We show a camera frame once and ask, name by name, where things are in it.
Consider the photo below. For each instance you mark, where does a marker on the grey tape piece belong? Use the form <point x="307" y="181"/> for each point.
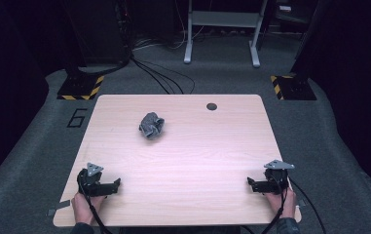
<point x="59" y="206"/>
<point x="302" y="203"/>

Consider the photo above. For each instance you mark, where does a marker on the black striped stand base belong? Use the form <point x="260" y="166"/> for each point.
<point x="295" y="88"/>
<point x="79" y="87"/>

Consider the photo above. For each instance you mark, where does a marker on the person's right hand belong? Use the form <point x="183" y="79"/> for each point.
<point x="288" y="204"/>

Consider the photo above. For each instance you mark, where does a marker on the dark cabinet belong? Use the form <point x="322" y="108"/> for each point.
<point x="98" y="29"/>

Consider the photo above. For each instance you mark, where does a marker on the person's left hand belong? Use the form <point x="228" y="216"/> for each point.
<point x="83" y="208"/>

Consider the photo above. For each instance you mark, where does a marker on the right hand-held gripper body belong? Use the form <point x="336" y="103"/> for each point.
<point x="275" y="182"/>

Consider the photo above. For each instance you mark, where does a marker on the white metal stand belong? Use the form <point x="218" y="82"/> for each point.
<point x="225" y="19"/>

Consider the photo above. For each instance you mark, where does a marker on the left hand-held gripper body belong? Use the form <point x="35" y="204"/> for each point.
<point x="90" y="185"/>

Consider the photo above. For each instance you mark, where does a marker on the small white box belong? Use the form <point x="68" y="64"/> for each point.
<point x="285" y="8"/>

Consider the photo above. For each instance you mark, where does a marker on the grey cloth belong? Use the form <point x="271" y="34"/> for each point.
<point x="151" y="126"/>

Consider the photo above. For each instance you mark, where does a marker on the dark round table grommet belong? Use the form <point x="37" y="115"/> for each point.
<point x="211" y="106"/>

